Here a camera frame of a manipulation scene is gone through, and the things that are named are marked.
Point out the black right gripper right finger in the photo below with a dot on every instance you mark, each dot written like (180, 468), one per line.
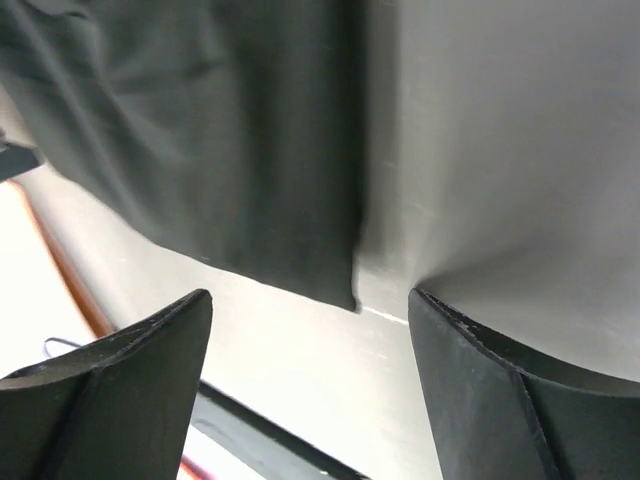
(499, 409)

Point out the black printed t-shirt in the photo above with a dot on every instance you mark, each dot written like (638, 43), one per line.
(232, 132)

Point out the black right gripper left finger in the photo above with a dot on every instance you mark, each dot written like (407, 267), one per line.
(117, 408)

